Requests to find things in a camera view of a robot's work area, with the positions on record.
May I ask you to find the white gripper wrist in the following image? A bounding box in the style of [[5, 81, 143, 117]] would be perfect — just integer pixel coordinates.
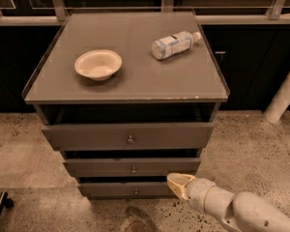
[[167, 173, 235, 220]]

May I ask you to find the grey drawer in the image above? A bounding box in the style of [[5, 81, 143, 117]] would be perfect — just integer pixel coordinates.
[[78, 182, 173, 198], [64, 158, 200, 177], [42, 123, 214, 151]]

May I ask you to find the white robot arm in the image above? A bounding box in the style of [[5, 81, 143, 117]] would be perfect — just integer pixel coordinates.
[[167, 173, 290, 232]]

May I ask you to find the grey bottom drawer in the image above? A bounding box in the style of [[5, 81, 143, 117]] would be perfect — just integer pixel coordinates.
[[78, 182, 173, 198]]

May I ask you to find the grey drawer cabinet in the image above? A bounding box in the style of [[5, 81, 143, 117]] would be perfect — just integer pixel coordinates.
[[23, 13, 229, 185]]

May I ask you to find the grey top drawer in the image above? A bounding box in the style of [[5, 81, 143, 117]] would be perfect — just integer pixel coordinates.
[[42, 123, 214, 151]]

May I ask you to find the clear plastic water bottle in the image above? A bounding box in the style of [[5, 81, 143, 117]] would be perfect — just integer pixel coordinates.
[[152, 31, 202, 60]]

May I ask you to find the white diagonal pole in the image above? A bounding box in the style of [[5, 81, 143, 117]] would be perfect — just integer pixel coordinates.
[[264, 72, 290, 123]]

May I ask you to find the white paper bowl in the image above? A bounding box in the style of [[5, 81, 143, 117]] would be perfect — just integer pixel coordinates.
[[74, 49, 122, 81]]

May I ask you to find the metal railing ledge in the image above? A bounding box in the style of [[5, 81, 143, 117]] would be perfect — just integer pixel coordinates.
[[0, 0, 290, 26]]

